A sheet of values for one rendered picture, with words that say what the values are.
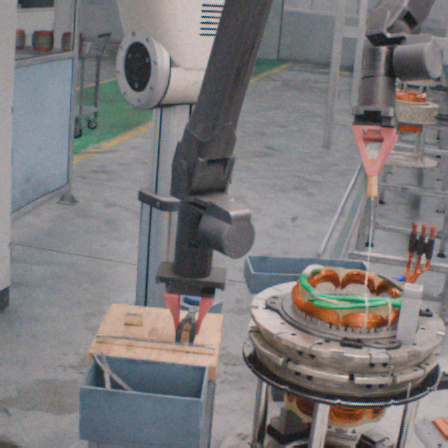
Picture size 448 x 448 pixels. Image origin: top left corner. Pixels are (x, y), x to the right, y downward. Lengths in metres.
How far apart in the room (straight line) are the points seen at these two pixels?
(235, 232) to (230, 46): 0.25
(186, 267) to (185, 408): 0.22
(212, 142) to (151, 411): 0.37
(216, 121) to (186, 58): 0.43
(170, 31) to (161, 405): 0.71
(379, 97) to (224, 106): 0.29
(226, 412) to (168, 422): 0.55
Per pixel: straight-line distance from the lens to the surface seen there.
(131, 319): 1.34
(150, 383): 1.25
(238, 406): 1.72
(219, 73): 1.13
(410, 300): 1.28
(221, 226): 1.15
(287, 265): 1.73
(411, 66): 1.30
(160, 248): 1.68
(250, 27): 1.11
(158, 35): 1.55
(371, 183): 1.31
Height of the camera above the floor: 1.60
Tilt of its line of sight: 17 degrees down
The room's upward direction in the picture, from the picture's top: 5 degrees clockwise
